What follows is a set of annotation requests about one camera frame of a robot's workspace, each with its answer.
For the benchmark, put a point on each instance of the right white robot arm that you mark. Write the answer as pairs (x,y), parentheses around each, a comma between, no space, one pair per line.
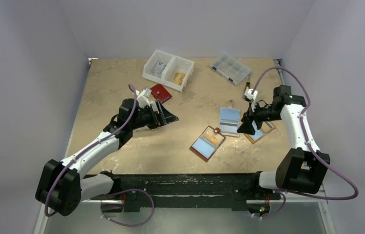
(301,169)

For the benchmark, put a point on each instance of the small white plastic bin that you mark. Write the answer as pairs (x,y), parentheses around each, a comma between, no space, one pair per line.
(134,124)

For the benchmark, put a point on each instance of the yellow black screwdriver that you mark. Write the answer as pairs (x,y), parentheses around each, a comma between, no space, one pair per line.
(247,85)

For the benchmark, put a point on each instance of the red leather card holder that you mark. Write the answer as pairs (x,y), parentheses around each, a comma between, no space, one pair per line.
(160,93)

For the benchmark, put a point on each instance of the blue card white tray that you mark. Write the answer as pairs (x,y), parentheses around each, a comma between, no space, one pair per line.
(229,119)

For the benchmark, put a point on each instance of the gold card in bin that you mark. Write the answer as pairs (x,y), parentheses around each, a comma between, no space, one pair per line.
(179,78)

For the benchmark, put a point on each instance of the patterned card in bin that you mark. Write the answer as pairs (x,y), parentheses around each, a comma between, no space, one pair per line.
(158,69)

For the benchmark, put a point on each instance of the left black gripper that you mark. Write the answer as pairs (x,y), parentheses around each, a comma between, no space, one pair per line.
(163,117)

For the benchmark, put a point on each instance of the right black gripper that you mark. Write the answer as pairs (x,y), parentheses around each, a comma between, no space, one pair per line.
(253,118)

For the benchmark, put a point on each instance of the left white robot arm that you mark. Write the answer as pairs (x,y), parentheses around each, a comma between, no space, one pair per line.
(63,184)

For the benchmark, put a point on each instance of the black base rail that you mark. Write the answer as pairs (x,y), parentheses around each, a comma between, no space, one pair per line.
(235,191)

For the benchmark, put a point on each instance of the tan leather card holder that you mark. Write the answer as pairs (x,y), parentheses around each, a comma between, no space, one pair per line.
(203,148)

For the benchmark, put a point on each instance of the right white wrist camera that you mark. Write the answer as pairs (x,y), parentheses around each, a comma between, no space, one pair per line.
(250,95)

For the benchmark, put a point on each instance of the clear plastic organizer box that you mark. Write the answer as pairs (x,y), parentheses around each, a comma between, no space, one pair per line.
(230,69)

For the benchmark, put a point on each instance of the white two-compartment bin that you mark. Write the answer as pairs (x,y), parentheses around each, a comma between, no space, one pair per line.
(175,64)

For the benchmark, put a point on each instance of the orange card in holder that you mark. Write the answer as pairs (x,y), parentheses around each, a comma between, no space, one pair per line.
(213,137)

